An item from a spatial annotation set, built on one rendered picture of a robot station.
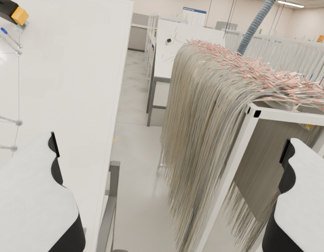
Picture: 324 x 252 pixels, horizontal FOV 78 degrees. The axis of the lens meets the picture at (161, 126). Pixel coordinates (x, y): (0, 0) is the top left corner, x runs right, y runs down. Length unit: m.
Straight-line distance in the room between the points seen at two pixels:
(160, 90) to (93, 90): 2.64
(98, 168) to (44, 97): 0.26
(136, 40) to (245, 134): 10.89
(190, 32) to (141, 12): 7.78
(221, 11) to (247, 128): 11.50
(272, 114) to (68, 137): 0.64
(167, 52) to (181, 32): 0.46
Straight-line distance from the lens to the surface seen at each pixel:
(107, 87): 0.65
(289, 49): 3.79
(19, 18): 0.72
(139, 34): 11.43
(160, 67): 3.30
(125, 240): 1.94
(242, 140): 0.75
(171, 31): 3.69
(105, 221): 1.04
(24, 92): 0.71
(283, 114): 0.77
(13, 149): 0.69
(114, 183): 1.08
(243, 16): 12.58
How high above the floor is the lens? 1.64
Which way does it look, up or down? 27 degrees down
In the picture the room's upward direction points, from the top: 11 degrees clockwise
